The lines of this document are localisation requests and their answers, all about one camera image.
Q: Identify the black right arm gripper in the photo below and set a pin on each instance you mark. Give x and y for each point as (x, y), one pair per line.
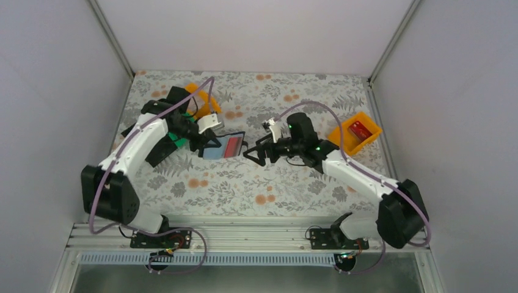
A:
(261, 148)

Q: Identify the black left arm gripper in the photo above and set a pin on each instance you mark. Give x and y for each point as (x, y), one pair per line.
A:
(195, 143)

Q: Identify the black leather card holder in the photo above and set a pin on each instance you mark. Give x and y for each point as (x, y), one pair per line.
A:
(217, 153)

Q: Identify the red card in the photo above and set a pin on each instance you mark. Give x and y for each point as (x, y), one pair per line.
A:
(233, 147)

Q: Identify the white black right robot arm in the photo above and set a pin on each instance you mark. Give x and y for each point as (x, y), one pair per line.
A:
(400, 212)

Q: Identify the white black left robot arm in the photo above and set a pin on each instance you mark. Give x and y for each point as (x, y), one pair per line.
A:
(107, 189)

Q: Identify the red cards in bin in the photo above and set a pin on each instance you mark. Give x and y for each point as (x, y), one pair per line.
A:
(359, 131)

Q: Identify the green plastic bin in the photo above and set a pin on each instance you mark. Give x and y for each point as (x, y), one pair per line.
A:
(178, 141)

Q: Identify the orange plastic bin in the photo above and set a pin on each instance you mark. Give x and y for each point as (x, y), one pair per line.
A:
(203, 105)
(351, 145)

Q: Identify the floral patterned table mat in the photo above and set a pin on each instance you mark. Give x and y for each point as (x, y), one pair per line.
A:
(185, 184)

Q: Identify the black plastic bin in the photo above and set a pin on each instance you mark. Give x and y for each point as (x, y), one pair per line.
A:
(164, 148)

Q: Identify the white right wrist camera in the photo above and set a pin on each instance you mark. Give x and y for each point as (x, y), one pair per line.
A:
(274, 128)

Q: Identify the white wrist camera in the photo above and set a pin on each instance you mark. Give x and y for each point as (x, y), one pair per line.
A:
(274, 128)
(212, 121)

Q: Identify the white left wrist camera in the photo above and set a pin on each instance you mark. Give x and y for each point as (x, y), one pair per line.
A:
(212, 121)

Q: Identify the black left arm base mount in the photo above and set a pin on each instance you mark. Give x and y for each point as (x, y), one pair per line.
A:
(162, 238)

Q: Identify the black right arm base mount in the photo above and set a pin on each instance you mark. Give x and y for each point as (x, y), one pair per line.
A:
(329, 239)

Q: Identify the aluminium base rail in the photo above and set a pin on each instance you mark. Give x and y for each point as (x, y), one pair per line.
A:
(226, 241)

